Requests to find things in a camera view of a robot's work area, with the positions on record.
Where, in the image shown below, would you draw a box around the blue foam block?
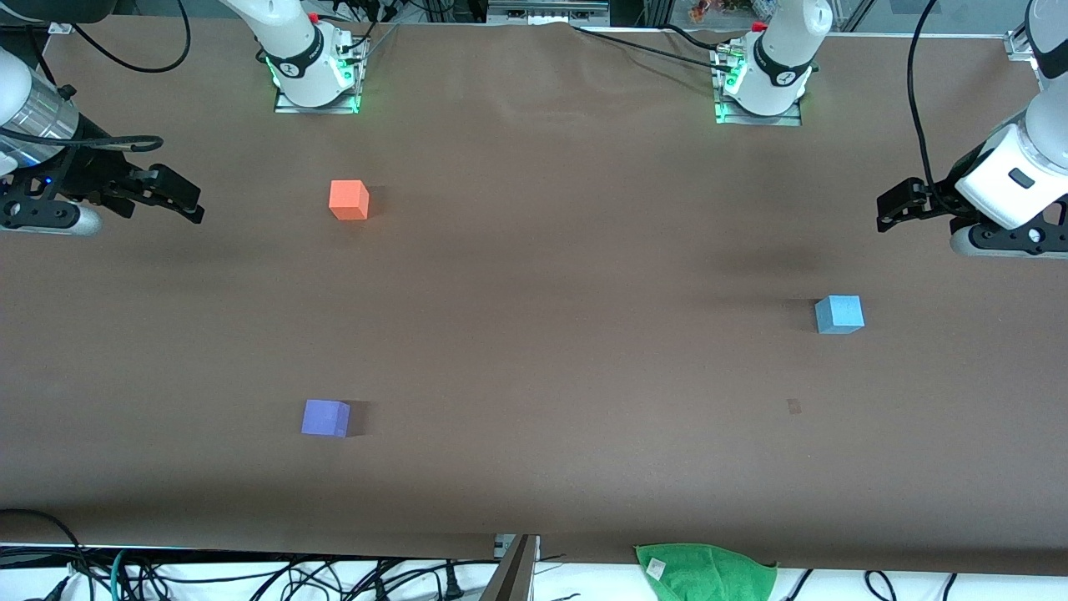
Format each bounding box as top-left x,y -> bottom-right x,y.
815,295 -> 865,335

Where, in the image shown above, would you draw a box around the tangled black floor cables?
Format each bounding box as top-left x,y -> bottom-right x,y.
125,555 -> 468,601

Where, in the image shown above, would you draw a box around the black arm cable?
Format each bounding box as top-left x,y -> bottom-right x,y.
908,0 -> 952,197
0,0 -> 193,155

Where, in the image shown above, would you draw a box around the black looped floor cable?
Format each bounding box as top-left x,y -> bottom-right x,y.
0,509 -> 91,601

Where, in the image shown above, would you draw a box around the black cable on table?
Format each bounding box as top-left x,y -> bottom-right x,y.
572,25 -> 728,63
659,23 -> 739,53

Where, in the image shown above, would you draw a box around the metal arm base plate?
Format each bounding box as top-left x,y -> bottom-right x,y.
713,46 -> 804,126
274,38 -> 361,114

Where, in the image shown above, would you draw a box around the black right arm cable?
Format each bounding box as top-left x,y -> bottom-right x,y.
0,0 -> 193,155

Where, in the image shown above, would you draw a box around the purple foam block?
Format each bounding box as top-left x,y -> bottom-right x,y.
301,399 -> 351,438

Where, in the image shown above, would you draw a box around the green cloth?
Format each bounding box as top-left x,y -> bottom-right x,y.
634,543 -> 778,601

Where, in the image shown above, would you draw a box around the aluminium frame rail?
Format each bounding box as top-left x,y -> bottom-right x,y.
488,0 -> 610,26

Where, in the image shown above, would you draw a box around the orange foam block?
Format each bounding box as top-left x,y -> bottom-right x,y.
329,179 -> 370,221

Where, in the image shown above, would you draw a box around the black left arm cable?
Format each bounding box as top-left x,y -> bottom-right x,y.
908,0 -> 952,197

